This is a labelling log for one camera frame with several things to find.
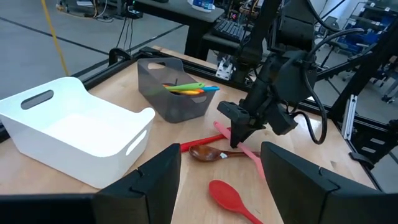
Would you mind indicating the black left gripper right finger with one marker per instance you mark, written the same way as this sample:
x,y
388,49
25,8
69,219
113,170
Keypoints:
x,y
304,193

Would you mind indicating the grey translucent plastic bin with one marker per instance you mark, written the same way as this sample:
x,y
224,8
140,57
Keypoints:
x,y
174,105

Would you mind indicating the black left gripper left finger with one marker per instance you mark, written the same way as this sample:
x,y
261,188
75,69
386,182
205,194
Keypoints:
x,y
149,193

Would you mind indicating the grey computer desk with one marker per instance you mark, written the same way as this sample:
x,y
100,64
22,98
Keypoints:
x,y
186,11

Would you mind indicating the blue white wipes canister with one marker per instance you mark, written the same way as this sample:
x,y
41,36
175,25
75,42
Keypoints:
x,y
202,4

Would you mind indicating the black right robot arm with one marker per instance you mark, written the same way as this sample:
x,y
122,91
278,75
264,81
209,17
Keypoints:
x,y
292,25

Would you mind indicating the orange silicone spatula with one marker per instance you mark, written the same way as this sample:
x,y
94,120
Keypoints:
x,y
199,91

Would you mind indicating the brown wooden spoon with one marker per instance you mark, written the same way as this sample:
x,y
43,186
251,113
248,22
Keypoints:
x,y
205,153

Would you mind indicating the white metal bracket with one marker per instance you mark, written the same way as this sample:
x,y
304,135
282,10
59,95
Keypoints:
x,y
224,70

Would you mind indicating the blue silicone spatula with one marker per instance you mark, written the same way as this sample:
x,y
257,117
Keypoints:
x,y
211,89

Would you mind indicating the red silicone spoon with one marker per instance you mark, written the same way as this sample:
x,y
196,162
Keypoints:
x,y
227,196

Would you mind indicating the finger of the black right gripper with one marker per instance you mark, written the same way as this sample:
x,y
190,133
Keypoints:
x,y
245,132
231,112

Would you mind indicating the silver aluminium bar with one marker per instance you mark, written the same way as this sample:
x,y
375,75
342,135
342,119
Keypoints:
x,y
349,118

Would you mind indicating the pink silicone spatula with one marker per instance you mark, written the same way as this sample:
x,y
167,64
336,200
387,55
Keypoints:
x,y
253,158

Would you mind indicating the black backlit keyboard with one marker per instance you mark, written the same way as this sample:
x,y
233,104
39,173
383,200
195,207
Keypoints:
x,y
228,29

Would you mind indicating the yellow silicone spatula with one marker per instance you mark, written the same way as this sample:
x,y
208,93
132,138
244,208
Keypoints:
x,y
188,92

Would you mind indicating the large white plastic bin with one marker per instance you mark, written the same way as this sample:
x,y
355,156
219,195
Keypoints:
x,y
77,133

